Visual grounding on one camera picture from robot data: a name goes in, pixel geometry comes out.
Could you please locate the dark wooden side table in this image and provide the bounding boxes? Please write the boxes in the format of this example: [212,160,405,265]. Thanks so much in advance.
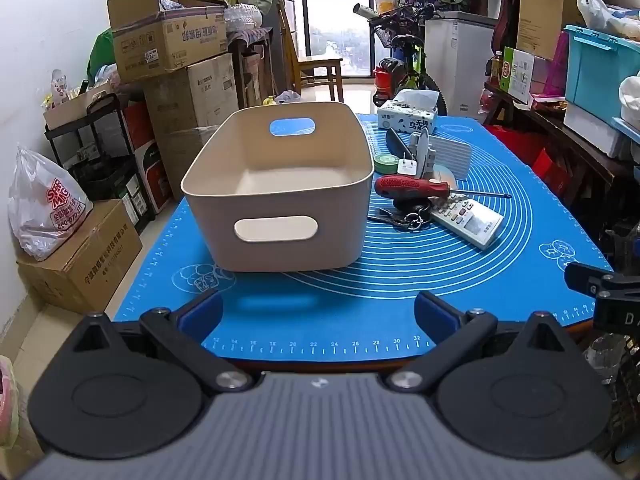
[482,80,640,242]

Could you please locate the open cardboard box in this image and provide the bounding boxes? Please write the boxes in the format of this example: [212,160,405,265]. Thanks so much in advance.
[106,0,229,84]

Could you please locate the bunch of keys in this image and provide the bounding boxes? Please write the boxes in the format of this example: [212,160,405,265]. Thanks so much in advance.
[367,197,433,232]

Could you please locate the white ribbed tray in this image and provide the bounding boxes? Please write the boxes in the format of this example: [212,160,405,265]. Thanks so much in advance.
[429,137,473,181]

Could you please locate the green black bicycle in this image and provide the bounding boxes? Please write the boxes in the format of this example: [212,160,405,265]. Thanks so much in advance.
[352,2,447,117]

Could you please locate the shallow cardboard tray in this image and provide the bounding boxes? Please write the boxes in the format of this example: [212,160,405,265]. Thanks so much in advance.
[44,85,117,131]

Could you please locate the blue silicone mat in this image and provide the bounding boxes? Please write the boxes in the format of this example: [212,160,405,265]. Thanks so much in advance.
[114,114,615,362]

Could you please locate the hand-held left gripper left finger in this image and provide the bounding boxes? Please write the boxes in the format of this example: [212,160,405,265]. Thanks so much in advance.
[69,289,254,394]

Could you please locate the low wide cardboard box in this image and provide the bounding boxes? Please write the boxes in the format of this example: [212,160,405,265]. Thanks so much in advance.
[17,199,143,315]

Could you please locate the white remote control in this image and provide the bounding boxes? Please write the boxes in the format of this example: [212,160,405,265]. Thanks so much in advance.
[430,195,504,251]

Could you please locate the wooden chair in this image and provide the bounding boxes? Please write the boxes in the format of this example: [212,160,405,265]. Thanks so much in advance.
[277,0,345,104]

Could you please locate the large closed cardboard box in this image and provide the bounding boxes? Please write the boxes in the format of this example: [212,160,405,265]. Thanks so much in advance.
[142,52,240,132]

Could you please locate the clear plastic bottle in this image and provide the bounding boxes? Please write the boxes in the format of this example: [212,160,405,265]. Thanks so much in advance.
[585,332,629,387]

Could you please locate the black shelf cart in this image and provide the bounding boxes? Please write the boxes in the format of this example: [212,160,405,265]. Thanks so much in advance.
[44,92,156,234]

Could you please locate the beige plastic storage bin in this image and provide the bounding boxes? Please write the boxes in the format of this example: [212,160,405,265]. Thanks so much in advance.
[181,101,375,273]

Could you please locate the red paper bag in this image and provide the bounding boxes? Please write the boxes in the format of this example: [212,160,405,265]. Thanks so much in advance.
[487,125,572,197]

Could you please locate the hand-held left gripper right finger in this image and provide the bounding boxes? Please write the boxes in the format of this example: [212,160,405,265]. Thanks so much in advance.
[390,291,576,393]

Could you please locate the green white carton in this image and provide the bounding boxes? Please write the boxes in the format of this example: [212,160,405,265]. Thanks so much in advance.
[500,46,536,106]

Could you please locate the white patterned tissue box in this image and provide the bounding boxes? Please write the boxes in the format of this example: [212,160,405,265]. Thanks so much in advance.
[377,89,439,134]

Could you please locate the dark red hanging cloth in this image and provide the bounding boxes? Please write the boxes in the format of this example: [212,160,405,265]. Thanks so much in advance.
[492,0,524,54]

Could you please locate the white chest freezer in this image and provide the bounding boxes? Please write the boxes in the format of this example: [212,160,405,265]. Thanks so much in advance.
[425,11,501,119]

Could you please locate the red appliance box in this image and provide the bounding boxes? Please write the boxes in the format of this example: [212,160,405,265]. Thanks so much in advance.
[122,102,174,214]

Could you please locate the window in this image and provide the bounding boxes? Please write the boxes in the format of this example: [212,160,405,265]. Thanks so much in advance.
[282,0,401,79]

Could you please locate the red bucket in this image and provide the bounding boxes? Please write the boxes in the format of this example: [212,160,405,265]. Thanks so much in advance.
[374,67,397,97]

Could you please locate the white red printed plastic bag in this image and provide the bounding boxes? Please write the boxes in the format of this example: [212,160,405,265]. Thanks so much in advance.
[7,146,94,261]

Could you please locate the tall brown cardboard box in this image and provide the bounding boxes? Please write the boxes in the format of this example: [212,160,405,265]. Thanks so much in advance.
[515,0,581,61]

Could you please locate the pink box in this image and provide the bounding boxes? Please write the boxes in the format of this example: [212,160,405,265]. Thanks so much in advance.
[530,32,571,99]

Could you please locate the teal plastic storage bin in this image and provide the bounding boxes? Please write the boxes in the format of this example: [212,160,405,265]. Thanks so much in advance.
[564,24,640,134]

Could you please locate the green bag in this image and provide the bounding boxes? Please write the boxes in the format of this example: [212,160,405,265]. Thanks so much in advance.
[87,27,117,84]

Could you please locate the clear plastic containers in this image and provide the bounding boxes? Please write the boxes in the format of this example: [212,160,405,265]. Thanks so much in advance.
[222,4,264,31]

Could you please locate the white foam box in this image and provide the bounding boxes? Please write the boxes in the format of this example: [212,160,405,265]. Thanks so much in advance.
[562,102,632,159]

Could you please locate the red handled screwdriver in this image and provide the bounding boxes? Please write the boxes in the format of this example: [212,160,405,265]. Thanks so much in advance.
[375,175,512,202]

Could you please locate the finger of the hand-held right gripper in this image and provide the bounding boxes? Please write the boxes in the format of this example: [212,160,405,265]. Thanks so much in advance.
[565,262,615,302]

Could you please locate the pink plastic bag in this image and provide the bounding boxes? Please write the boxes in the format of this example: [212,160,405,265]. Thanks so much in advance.
[0,355,21,449]

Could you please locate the taped cardboard box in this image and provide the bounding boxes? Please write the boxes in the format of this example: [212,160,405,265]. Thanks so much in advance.
[162,127,222,201]

